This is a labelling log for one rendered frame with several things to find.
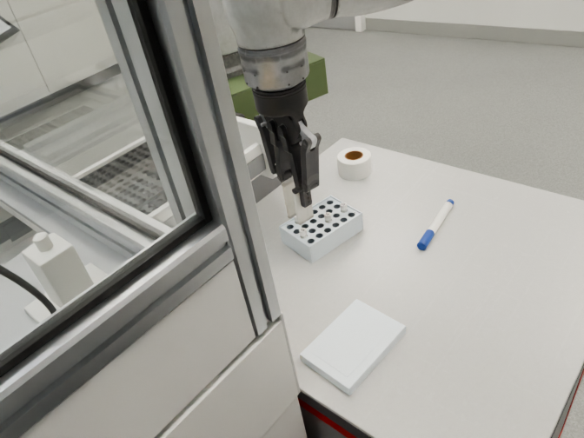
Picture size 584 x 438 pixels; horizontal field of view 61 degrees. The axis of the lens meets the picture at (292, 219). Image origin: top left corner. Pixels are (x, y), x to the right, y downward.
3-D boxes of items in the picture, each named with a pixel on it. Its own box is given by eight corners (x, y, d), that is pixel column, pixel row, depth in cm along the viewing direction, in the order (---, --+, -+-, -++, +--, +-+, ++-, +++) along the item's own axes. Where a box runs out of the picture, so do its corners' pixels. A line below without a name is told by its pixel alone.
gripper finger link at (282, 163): (272, 123, 71) (266, 120, 71) (278, 184, 78) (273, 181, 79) (293, 114, 72) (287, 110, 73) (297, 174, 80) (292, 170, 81)
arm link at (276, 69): (263, 56, 59) (271, 102, 63) (320, 33, 63) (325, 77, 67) (223, 43, 65) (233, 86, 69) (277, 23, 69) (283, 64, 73)
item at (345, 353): (356, 305, 75) (356, 298, 74) (406, 333, 70) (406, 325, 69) (301, 361, 69) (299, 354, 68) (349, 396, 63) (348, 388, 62)
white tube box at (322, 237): (332, 210, 95) (330, 195, 92) (363, 228, 89) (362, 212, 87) (282, 242, 89) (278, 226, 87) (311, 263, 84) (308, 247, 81)
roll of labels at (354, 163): (363, 182, 101) (362, 166, 98) (333, 177, 104) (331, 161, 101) (376, 165, 105) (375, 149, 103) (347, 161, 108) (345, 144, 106)
